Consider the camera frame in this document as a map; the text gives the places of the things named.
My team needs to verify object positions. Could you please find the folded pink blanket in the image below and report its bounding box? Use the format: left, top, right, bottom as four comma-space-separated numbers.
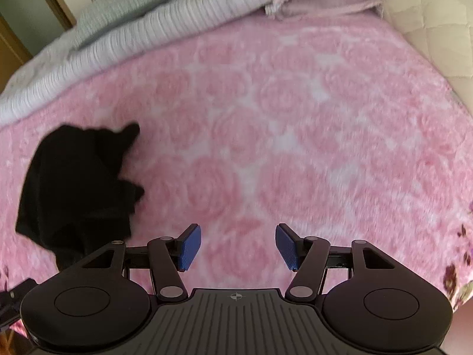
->
264, 0, 383, 20

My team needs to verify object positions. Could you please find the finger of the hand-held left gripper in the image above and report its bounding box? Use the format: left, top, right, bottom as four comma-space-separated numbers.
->
0, 279, 39, 331

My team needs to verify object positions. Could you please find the pink floral blanket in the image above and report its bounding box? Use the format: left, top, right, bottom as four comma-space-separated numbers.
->
0, 15, 473, 304

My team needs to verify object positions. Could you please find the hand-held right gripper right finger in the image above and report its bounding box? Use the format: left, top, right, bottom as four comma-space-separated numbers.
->
275, 223, 398, 302

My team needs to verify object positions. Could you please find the grey checked pillow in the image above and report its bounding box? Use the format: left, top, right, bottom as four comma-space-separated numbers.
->
72, 0, 174, 50

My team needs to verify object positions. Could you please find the cream quilted headboard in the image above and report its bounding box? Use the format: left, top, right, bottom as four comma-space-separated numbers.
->
377, 0, 473, 112

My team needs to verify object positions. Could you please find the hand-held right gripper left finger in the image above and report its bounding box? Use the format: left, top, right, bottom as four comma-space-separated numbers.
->
79, 223, 202, 302

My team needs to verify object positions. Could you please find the lilac striped quilt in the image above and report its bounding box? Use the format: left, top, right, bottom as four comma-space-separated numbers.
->
0, 0, 385, 124

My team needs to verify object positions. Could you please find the black garment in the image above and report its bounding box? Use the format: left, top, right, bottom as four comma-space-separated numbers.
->
15, 122, 145, 270

